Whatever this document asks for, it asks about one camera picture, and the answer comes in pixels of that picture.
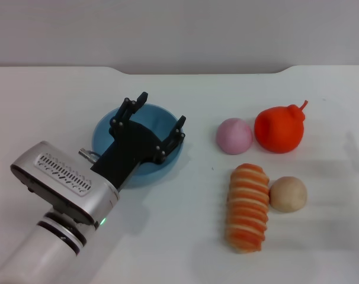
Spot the left arm cable with connector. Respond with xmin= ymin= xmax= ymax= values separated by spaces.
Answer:
xmin=78 ymin=147 xmax=105 ymax=163

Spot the blue bowl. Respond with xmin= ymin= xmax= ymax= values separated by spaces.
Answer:
xmin=92 ymin=102 xmax=185 ymax=189

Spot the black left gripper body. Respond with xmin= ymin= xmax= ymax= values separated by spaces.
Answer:
xmin=90 ymin=120 xmax=159 ymax=190

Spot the beige round bun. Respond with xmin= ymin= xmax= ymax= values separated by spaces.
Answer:
xmin=269 ymin=176 xmax=308 ymax=212

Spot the orange striped bread roll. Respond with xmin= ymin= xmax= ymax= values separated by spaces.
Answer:
xmin=225 ymin=163 xmax=270 ymax=254

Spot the pink round bun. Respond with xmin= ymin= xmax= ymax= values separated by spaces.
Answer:
xmin=216 ymin=117 xmax=254 ymax=156

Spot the orange toy fruit with stem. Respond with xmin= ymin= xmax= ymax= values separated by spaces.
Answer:
xmin=254 ymin=99 xmax=309 ymax=154

